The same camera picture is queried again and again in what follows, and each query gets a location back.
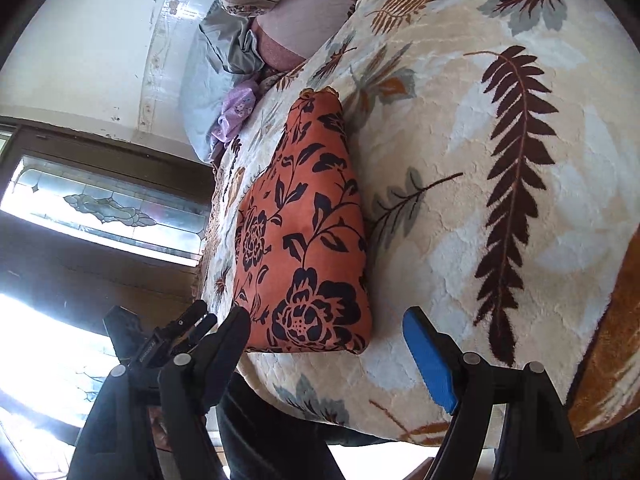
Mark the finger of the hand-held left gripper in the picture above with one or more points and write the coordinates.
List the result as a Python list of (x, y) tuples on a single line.
[(192, 312), (202, 327)]

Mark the orange floral garment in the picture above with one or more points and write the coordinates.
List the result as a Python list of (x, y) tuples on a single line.
[(305, 240)]

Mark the grey-blue pillow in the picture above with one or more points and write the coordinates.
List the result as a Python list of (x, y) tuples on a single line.
[(210, 70)]

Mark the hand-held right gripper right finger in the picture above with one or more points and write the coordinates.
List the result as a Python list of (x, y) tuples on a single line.
[(432, 365)]

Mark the cream leaf-print blanket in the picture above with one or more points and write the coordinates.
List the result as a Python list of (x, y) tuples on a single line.
[(475, 160)]

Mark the purple cloth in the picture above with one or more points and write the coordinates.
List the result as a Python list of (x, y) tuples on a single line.
[(232, 110)]

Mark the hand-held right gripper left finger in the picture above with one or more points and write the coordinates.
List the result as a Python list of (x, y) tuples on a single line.
[(225, 345)]

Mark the brown door with patterned glass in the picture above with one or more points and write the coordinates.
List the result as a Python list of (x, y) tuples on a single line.
[(75, 185)]

